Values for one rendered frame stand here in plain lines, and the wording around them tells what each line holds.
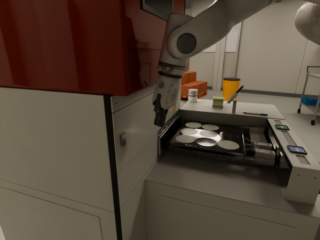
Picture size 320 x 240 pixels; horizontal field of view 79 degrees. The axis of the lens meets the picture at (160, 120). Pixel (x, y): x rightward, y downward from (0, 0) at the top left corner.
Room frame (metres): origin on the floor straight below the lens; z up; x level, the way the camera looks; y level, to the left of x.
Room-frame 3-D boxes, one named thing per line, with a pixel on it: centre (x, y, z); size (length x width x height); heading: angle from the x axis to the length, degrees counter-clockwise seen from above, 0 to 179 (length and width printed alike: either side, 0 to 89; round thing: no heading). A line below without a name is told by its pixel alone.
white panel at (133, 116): (0.90, 0.00, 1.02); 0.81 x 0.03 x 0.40; 161
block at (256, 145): (0.86, -0.50, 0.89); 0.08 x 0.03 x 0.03; 71
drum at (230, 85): (5.21, -1.89, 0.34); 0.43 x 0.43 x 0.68
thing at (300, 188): (0.83, -0.59, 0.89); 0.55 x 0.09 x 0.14; 161
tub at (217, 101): (1.34, -0.41, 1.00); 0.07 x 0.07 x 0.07; 71
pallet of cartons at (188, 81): (6.11, -0.90, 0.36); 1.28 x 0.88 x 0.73; 151
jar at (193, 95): (1.49, -0.25, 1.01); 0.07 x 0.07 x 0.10
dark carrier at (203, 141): (1.01, -0.27, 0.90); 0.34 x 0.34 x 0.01; 71
